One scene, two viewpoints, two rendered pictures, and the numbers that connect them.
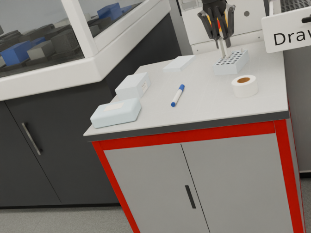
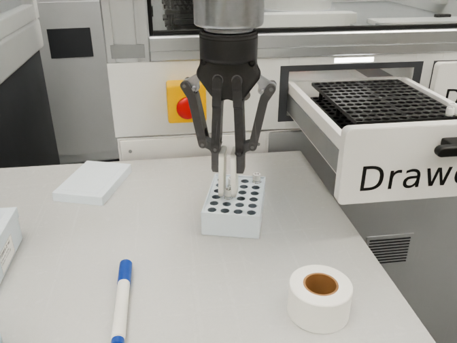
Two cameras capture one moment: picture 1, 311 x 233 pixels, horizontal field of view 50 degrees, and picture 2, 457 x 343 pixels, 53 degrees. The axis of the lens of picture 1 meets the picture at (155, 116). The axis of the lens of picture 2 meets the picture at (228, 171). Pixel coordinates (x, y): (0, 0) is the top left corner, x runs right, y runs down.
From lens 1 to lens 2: 0.62 m
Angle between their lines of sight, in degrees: 30
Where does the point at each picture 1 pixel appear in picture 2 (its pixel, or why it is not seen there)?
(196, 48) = (129, 147)
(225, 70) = (232, 227)
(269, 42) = (349, 183)
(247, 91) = (336, 320)
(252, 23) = (252, 116)
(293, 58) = not seen: hidden behind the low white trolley
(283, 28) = (384, 158)
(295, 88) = not seen: hidden behind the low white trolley
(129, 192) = not seen: outside the picture
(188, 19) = (121, 83)
